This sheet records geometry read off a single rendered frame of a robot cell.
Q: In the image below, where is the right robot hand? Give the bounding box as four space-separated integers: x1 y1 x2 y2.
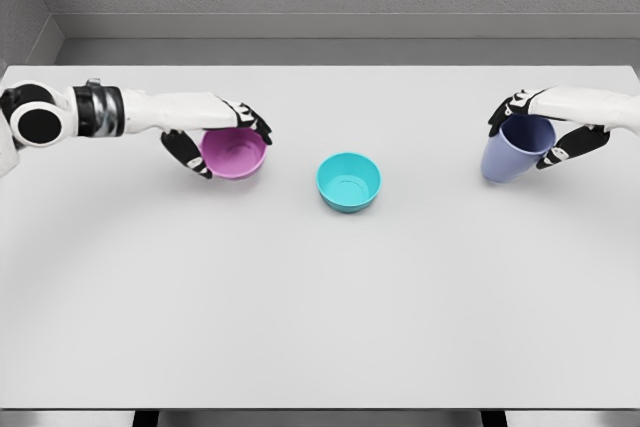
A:
487 88 612 171

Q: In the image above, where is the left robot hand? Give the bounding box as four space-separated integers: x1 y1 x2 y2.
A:
160 92 274 182

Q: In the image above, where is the pink bowl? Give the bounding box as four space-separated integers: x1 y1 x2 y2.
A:
198 127 268 183

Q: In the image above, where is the lavender blue cup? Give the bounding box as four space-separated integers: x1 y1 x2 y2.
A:
480 113 557 185

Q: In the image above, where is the turquoise bowl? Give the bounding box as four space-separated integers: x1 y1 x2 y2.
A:
315 151 383 215

